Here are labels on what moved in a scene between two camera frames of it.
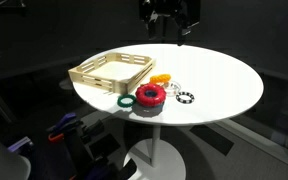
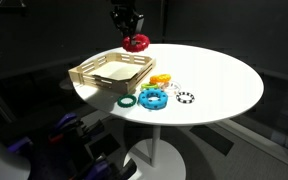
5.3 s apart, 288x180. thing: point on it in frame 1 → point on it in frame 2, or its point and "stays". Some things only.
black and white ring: (184, 101) stays
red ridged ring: (150, 94) → (144, 43)
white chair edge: (0, 163) stays
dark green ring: (124, 96) stays
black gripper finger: (152, 25) → (128, 34)
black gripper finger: (183, 31) → (139, 29)
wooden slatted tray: (114, 71) stays
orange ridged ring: (160, 78) stays
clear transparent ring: (172, 88) stays
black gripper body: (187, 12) → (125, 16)
